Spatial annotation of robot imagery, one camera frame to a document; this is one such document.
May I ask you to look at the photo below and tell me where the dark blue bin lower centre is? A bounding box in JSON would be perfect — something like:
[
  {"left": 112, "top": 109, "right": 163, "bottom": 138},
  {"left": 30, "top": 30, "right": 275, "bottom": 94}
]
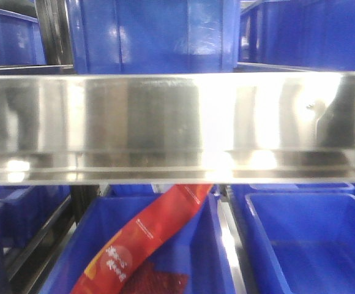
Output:
[{"left": 41, "top": 192, "right": 235, "bottom": 293}]

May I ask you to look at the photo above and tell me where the dark blue bin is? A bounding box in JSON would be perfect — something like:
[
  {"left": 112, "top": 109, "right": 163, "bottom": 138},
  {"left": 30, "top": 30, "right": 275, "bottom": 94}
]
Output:
[
  {"left": 231, "top": 184, "right": 355, "bottom": 293},
  {"left": 67, "top": 1, "right": 240, "bottom": 74},
  {"left": 0, "top": 9, "right": 46, "bottom": 66},
  {"left": 0, "top": 185, "right": 70, "bottom": 248},
  {"left": 238, "top": 1, "right": 355, "bottom": 71},
  {"left": 41, "top": 192, "right": 235, "bottom": 293}
]

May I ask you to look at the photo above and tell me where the dark blue bin upper centre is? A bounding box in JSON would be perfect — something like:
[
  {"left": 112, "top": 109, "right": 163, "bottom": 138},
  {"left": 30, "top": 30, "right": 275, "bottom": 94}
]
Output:
[{"left": 67, "top": 1, "right": 240, "bottom": 74}]

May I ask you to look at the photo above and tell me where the dark blue bin lower right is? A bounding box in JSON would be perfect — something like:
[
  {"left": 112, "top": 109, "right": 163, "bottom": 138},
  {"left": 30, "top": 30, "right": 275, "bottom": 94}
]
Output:
[{"left": 231, "top": 184, "right": 355, "bottom": 293}]

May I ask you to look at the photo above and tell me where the dark blue bin lower left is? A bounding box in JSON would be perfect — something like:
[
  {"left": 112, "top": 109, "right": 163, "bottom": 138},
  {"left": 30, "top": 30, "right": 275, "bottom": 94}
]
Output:
[{"left": 0, "top": 185, "right": 70, "bottom": 248}]

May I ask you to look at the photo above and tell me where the dark blue bin upper right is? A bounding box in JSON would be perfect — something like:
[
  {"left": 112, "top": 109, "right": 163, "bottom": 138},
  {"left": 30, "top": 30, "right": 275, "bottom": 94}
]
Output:
[{"left": 238, "top": 1, "right": 355, "bottom": 71}]

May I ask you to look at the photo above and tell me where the dark blue bin upper left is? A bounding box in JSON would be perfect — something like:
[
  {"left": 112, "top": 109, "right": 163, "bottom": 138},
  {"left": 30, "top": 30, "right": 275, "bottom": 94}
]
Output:
[{"left": 0, "top": 9, "right": 46, "bottom": 66}]

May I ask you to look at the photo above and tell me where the steel divider strip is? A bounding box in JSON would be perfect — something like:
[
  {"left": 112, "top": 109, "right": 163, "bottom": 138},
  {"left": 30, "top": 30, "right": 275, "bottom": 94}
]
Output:
[{"left": 217, "top": 199, "right": 247, "bottom": 294}]

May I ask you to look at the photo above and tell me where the red snack bag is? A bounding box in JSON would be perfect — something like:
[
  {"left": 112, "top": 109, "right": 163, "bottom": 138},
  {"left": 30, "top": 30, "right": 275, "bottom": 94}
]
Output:
[{"left": 71, "top": 184, "right": 212, "bottom": 293}]

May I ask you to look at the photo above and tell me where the stainless steel shelf rail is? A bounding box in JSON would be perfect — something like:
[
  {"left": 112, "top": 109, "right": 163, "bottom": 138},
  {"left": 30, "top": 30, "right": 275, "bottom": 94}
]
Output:
[{"left": 0, "top": 72, "right": 355, "bottom": 184}]

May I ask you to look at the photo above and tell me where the black shelf frame bar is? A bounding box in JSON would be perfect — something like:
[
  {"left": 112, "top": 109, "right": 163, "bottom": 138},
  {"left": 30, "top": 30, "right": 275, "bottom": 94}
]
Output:
[{"left": 4, "top": 185, "right": 100, "bottom": 293}]

